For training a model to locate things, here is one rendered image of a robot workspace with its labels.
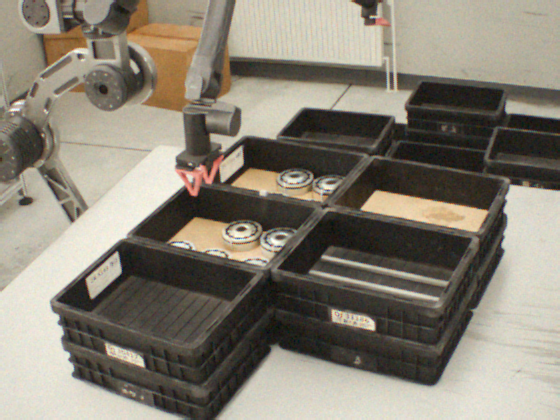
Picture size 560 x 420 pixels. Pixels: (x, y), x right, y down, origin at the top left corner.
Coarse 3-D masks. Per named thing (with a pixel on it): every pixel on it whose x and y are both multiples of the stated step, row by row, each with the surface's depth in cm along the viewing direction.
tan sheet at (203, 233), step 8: (192, 224) 228; (200, 224) 227; (208, 224) 227; (216, 224) 227; (224, 224) 226; (184, 232) 224; (192, 232) 224; (200, 232) 224; (208, 232) 223; (216, 232) 223; (264, 232) 221; (184, 240) 221; (192, 240) 221; (200, 240) 220; (208, 240) 220; (216, 240) 220; (200, 248) 217; (208, 248) 217; (224, 248) 216; (256, 248) 215; (240, 256) 212; (248, 256) 212; (256, 256) 212; (264, 256) 211
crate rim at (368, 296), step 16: (400, 224) 201; (416, 224) 200; (288, 256) 193; (464, 256) 187; (272, 272) 188; (288, 272) 187; (464, 272) 184; (304, 288) 185; (320, 288) 183; (336, 288) 181; (352, 288) 180; (448, 288) 177; (384, 304) 177; (400, 304) 175; (416, 304) 173; (432, 304) 172
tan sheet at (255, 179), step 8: (248, 176) 249; (256, 176) 248; (264, 176) 248; (272, 176) 248; (232, 184) 245; (240, 184) 245; (248, 184) 245; (256, 184) 244; (264, 184) 244; (272, 184) 243; (312, 192) 238
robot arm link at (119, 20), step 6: (120, 6) 198; (120, 12) 197; (126, 12) 200; (114, 18) 195; (120, 18) 198; (126, 18) 200; (108, 24) 196; (114, 24) 197; (120, 24) 199; (102, 30) 200; (108, 30) 199; (114, 30) 200
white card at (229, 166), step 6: (240, 150) 246; (234, 156) 244; (240, 156) 247; (222, 162) 239; (228, 162) 242; (234, 162) 245; (240, 162) 248; (222, 168) 239; (228, 168) 242; (234, 168) 245; (222, 174) 240; (228, 174) 243; (222, 180) 240
